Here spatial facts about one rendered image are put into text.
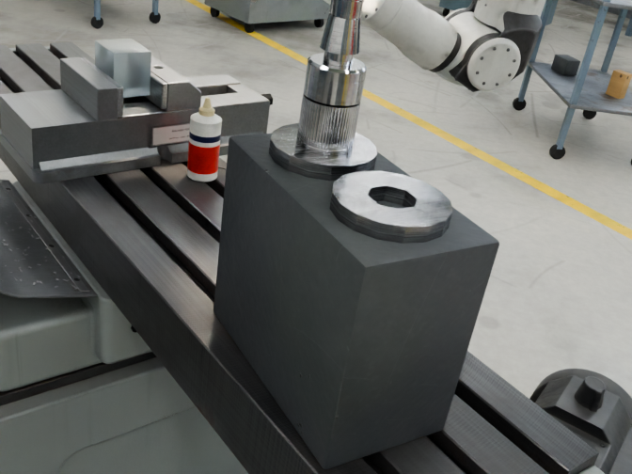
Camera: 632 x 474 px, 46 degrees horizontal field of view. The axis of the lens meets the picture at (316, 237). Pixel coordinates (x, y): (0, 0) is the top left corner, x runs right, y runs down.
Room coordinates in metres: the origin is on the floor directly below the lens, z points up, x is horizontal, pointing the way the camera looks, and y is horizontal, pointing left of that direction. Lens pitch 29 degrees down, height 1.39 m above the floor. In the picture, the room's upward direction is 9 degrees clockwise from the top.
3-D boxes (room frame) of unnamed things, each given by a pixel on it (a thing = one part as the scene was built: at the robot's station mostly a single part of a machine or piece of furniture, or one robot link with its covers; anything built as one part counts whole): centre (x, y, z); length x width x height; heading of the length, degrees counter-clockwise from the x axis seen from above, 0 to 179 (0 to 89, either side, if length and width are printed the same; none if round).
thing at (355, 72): (0.58, 0.01, 1.22); 0.05 x 0.05 x 0.01
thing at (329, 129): (0.58, 0.01, 1.19); 0.05 x 0.05 x 0.06
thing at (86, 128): (0.96, 0.27, 1.01); 0.35 x 0.15 x 0.11; 132
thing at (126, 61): (0.94, 0.29, 1.07); 0.06 x 0.05 x 0.06; 42
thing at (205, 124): (0.89, 0.16, 1.01); 0.04 x 0.04 x 0.11
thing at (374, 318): (0.54, -0.02, 1.06); 0.22 x 0.12 x 0.20; 34
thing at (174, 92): (0.98, 0.25, 1.05); 0.12 x 0.06 x 0.04; 42
